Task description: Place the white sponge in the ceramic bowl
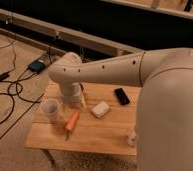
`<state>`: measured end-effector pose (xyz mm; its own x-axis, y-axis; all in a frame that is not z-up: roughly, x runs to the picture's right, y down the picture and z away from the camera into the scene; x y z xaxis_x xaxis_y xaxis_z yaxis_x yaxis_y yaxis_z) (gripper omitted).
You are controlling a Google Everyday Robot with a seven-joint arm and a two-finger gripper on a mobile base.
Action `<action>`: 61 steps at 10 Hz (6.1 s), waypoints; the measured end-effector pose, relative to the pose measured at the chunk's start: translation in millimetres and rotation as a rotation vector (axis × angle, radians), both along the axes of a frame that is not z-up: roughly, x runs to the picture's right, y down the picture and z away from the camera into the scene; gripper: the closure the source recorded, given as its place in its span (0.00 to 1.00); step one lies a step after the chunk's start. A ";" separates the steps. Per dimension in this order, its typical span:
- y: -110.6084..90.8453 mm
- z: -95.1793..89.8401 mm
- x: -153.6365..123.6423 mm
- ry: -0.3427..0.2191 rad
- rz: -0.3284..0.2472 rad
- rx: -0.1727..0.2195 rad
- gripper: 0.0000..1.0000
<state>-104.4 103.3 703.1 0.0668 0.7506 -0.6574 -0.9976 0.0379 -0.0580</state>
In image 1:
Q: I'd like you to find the small black adapter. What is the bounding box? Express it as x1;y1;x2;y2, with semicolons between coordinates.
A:
0;72;9;81

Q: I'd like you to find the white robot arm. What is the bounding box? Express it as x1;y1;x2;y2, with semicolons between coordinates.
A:
49;48;193;171

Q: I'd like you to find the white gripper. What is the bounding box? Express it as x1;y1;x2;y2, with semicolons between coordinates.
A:
59;82;87;109

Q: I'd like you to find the black floor cable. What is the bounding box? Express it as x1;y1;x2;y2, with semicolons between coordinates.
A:
0;39;46;151

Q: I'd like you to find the blue power adapter box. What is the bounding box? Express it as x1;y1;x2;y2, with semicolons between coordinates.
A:
28;60;45;73

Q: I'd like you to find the black remote control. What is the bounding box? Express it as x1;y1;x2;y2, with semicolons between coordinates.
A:
114;88;130;105

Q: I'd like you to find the orange carrot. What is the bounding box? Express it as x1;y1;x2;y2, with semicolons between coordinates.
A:
65;111;79;131

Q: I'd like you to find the translucent plastic cup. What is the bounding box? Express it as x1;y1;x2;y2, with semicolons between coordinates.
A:
40;99;61;123

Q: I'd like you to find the white sponge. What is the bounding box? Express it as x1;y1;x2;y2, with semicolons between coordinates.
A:
91;101;110;118

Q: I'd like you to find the wooden table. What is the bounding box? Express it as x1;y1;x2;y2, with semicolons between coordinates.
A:
26;83;140;155

